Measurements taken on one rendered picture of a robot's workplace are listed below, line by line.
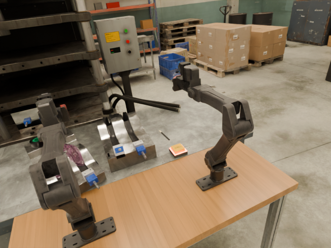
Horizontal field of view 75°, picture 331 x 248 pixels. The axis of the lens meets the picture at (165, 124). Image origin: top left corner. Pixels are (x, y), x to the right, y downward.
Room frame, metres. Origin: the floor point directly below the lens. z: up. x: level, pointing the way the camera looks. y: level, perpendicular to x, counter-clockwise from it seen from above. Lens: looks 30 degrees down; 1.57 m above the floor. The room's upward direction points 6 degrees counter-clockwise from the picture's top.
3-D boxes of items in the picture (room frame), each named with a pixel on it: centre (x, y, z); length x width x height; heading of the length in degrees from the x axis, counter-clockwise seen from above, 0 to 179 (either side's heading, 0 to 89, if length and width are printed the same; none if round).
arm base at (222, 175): (0.75, -0.22, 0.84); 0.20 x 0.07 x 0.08; 111
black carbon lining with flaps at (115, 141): (1.13, 0.28, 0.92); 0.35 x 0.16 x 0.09; 20
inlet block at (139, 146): (0.91, 0.14, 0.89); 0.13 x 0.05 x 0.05; 20
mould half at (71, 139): (0.95, 0.58, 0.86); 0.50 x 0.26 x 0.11; 37
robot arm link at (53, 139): (0.54, 0.35, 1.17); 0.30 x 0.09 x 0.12; 21
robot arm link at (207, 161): (0.76, -0.21, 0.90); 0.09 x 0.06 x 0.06; 111
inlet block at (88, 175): (0.77, 0.37, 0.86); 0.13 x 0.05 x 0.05; 37
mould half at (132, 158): (1.15, 0.28, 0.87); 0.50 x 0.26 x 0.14; 20
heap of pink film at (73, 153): (0.95, 0.58, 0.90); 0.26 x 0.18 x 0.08; 37
